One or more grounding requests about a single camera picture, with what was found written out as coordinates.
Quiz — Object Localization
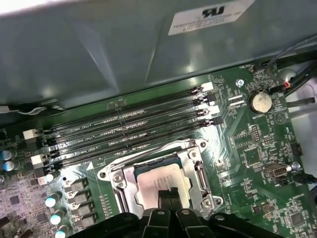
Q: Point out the green motherboard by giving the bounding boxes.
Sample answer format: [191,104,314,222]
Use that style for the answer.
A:
[0,63,317,238]

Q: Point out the coloured wire bundle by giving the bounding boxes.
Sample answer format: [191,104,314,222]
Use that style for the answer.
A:
[266,66,317,95]

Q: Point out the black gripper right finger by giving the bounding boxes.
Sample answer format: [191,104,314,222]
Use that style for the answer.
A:
[170,187,280,238]

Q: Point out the silver CPU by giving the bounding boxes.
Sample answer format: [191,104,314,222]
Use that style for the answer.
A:
[135,163,192,211]

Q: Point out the wire locking lever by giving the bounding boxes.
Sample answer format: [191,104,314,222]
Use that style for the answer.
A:
[108,141,200,175]
[196,160,211,197]

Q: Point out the silver cylindrical capacitor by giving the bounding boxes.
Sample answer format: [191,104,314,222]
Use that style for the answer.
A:
[2,160,20,172]
[54,224,70,238]
[50,209,67,226]
[0,148,18,161]
[45,172,59,183]
[45,192,62,208]

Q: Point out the CPU socket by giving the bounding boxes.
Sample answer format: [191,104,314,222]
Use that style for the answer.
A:
[98,138,223,216]

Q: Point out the silver USB port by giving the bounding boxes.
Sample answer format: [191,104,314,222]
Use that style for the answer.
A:
[264,163,292,179]

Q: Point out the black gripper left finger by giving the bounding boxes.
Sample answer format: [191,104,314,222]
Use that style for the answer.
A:
[69,189,172,238]

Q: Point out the silver coin battery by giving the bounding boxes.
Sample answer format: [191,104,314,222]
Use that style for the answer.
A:
[247,90,272,114]

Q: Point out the grey square inductor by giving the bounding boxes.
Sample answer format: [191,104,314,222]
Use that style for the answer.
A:
[73,202,95,216]
[74,213,97,228]
[69,190,91,205]
[64,178,87,193]

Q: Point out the metal socket cover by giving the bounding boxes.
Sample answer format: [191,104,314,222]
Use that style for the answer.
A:
[112,146,216,214]

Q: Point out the RAM slot white latches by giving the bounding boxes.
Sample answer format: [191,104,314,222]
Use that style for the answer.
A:
[31,104,220,166]
[23,83,214,139]

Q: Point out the white printed label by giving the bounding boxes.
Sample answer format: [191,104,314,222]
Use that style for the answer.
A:
[168,0,256,37]

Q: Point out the black PC case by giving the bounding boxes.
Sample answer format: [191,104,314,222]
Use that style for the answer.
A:
[0,0,317,119]

